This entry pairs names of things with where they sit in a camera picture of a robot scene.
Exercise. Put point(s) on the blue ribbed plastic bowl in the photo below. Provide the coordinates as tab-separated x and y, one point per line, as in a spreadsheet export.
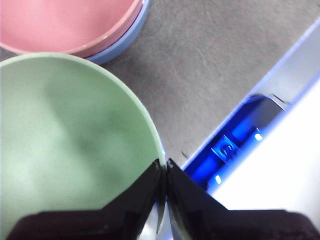
125	41

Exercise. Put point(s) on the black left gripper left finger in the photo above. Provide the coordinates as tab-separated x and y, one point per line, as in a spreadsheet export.
100	225

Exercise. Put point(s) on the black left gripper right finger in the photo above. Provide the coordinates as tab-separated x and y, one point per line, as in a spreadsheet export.
212	222

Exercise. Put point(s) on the green ribbed plastic bowl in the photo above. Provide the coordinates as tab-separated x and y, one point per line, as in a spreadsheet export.
62	125

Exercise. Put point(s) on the red ribbed plastic bowl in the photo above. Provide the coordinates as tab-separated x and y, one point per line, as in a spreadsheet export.
62	22

